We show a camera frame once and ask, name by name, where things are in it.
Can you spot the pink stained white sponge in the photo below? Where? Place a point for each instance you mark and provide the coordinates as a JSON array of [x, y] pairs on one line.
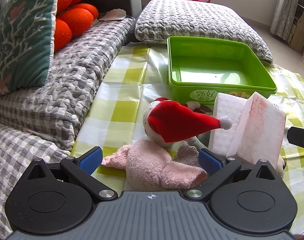
[[260, 132]]

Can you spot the pink plush toy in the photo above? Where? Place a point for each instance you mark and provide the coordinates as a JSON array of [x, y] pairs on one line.
[[150, 167]]

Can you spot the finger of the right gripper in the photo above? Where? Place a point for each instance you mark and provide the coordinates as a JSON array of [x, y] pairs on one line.
[[295, 136]]

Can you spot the beige curtain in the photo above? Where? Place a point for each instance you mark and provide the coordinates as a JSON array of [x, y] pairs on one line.
[[283, 18]]

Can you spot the grey sofa armrest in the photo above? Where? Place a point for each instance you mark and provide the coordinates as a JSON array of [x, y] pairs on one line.
[[133, 8]]

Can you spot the santa hat plush toy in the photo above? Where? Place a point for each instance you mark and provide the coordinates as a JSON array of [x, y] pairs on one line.
[[167, 121]]

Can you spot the grey quilted sofa cover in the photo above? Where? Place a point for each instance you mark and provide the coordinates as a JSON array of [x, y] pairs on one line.
[[44, 122]]

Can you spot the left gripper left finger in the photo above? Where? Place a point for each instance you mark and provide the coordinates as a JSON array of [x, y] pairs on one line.
[[79, 171]]

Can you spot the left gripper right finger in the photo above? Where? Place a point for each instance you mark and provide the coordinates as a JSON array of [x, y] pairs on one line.
[[220, 172]]

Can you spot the white paper scrap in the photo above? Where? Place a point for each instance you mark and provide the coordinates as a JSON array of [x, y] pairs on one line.
[[114, 15]]

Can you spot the orange bobble cushion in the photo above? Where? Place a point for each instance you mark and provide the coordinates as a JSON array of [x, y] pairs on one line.
[[73, 18]]

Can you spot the grey quilted ottoman cushion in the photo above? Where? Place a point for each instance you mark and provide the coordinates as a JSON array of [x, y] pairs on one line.
[[161, 19]]

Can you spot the green plastic bin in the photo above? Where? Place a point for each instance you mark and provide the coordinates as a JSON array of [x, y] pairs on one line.
[[199, 68]]

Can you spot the white sponge block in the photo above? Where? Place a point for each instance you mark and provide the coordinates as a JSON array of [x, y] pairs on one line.
[[228, 110]]

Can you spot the grey green plush toy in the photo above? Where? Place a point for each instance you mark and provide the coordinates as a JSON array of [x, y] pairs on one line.
[[187, 152]]

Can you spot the dark green tree pillow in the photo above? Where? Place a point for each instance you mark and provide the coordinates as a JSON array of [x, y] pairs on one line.
[[26, 43]]

